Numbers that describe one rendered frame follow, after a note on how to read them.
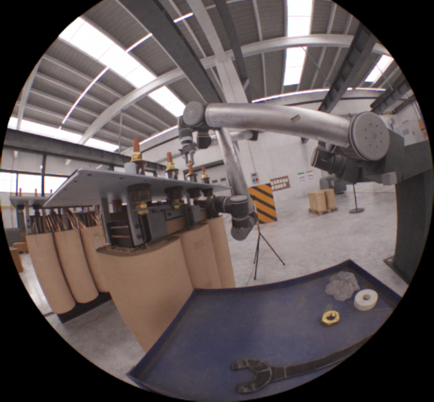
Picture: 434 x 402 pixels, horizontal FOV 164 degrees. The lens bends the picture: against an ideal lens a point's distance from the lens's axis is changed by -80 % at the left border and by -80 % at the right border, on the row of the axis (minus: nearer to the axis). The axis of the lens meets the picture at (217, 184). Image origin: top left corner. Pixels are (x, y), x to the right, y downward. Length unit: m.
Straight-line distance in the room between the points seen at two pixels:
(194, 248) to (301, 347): 0.84
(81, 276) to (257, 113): 2.38
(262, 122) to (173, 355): 0.86
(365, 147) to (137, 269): 1.01
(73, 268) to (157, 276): 1.65
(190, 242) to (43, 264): 1.76
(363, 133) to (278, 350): 0.72
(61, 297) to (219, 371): 2.03
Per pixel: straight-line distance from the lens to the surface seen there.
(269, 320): 0.49
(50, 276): 2.16
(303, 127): 0.68
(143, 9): 3.67
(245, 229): 0.89
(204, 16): 7.62
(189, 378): 0.42
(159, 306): 0.77
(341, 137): 0.71
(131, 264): 0.68
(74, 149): 9.57
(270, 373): 0.38
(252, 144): 6.16
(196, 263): 1.06
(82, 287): 2.30
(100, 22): 10.10
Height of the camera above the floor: 1.24
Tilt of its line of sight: 6 degrees up
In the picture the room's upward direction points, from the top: 11 degrees counter-clockwise
